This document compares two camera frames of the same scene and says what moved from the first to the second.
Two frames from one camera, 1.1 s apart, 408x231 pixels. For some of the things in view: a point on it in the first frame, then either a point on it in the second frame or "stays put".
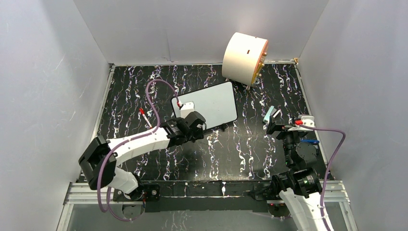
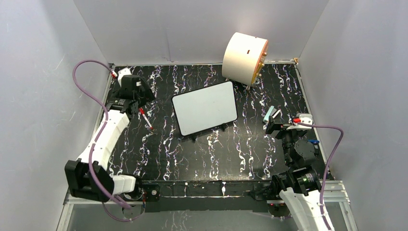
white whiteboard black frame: [217, 103] stays put
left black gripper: [197, 136] to [147, 96]
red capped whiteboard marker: [142, 111] stays put
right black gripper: [275, 125] stays put
